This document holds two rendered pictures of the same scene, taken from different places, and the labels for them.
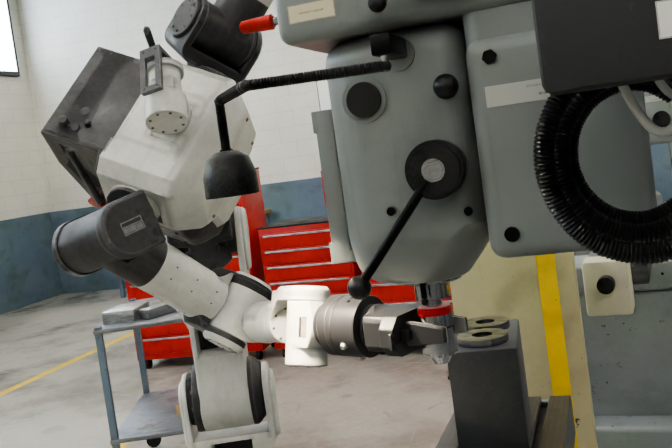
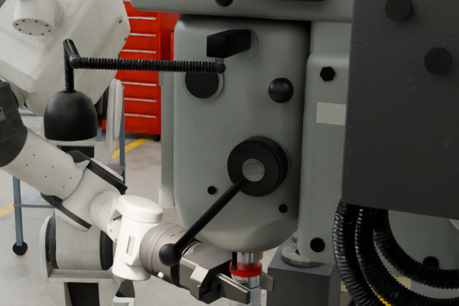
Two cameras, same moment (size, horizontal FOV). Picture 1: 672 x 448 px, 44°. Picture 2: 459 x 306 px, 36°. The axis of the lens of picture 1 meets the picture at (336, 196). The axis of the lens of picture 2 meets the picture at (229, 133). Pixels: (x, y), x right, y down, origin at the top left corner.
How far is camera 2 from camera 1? 30 cm
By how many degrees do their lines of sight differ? 12
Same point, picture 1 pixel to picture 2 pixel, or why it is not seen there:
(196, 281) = (51, 167)
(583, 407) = not seen: hidden behind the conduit
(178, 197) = (40, 93)
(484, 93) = (316, 107)
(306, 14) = not seen: outside the picture
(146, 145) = (16, 38)
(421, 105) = (256, 98)
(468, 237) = (281, 227)
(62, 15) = not seen: outside the picture
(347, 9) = not seen: outside the picture
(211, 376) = (69, 227)
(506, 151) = (326, 168)
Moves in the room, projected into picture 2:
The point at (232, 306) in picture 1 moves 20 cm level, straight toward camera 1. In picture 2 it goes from (83, 192) to (71, 232)
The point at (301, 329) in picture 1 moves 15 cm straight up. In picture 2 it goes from (129, 247) to (128, 157)
